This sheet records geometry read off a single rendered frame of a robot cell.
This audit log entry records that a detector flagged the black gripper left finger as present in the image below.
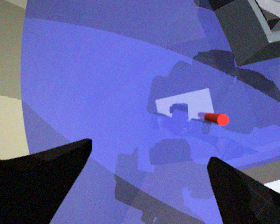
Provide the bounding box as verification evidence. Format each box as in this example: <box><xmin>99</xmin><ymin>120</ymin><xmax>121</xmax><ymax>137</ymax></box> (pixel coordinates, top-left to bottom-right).
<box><xmin>0</xmin><ymin>138</ymin><xmax>92</xmax><ymax>224</ymax></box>

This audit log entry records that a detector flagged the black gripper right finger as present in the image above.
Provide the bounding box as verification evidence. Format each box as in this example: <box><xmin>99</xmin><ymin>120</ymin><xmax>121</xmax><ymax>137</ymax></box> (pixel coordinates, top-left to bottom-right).
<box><xmin>206</xmin><ymin>157</ymin><xmax>280</xmax><ymax>224</ymax></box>

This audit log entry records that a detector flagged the red peg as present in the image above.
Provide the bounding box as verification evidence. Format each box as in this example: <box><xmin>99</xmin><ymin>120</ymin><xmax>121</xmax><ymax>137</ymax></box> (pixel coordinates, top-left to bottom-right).
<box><xmin>204</xmin><ymin>113</ymin><xmax>229</xmax><ymax>126</ymax></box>

